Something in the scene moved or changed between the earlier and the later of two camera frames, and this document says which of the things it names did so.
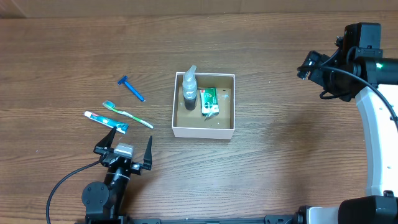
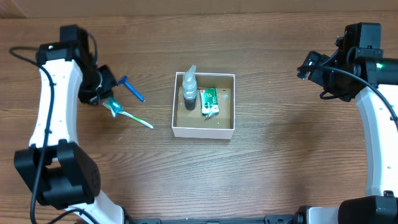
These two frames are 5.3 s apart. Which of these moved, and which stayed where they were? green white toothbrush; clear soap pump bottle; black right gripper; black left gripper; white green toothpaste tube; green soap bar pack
Moved: white green toothpaste tube; black left gripper
Stayed: black right gripper; green soap bar pack; green white toothbrush; clear soap pump bottle
